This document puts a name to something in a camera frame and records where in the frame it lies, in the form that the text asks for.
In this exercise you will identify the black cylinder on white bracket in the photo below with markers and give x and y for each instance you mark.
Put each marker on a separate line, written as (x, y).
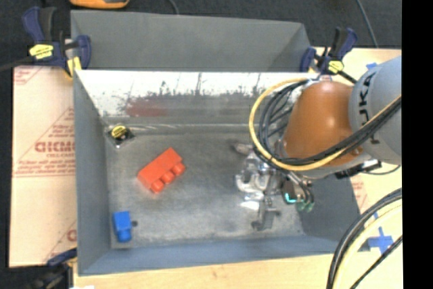
(355, 170)

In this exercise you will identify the grey metal bin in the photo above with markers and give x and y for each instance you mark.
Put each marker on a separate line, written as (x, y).
(203, 213)

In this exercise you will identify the red toy building brick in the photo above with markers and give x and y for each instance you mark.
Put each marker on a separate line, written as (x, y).
(162, 169)

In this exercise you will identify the brown cardboard board, red print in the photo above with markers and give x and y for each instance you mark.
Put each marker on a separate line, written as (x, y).
(40, 179)

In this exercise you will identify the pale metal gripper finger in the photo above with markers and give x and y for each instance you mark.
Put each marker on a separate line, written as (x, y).
(252, 174)
(269, 215)

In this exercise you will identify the black and yellow small tool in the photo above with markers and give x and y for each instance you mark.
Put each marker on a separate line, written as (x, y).
(119, 133)

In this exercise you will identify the blue toy building brick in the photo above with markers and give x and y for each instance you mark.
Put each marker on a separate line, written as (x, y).
(121, 223)

